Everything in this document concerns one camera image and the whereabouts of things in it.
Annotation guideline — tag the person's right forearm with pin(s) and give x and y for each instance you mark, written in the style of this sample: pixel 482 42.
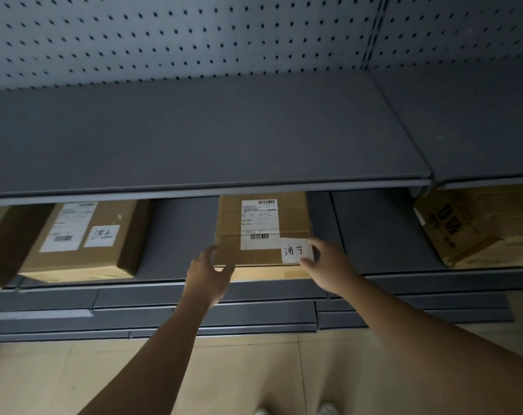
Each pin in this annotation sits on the person's right forearm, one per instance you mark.
pixel 438 354

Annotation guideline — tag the person's left forearm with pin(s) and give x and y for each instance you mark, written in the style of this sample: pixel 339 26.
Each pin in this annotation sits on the person's left forearm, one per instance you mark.
pixel 140 367

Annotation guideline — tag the grey metal pegboard shelf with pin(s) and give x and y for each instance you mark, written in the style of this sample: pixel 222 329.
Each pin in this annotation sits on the grey metal pegboard shelf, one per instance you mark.
pixel 201 125

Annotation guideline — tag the printed brown carton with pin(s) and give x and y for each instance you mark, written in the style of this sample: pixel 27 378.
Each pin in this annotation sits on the printed brown carton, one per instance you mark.
pixel 482 220

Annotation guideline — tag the person's white shoe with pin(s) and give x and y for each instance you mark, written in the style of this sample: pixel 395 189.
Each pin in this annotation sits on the person's white shoe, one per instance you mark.
pixel 329 409
pixel 261 411

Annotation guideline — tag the person's left hand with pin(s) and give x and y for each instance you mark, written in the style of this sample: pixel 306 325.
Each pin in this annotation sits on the person's left hand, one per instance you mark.
pixel 207 285

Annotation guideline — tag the brown cardboard box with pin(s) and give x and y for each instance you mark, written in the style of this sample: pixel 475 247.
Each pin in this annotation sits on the brown cardboard box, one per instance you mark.
pixel 231 229
pixel 15 242
pixel 127 233

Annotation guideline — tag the person's right hand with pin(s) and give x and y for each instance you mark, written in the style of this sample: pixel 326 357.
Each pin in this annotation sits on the person's right hand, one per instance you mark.
pixel 332 270

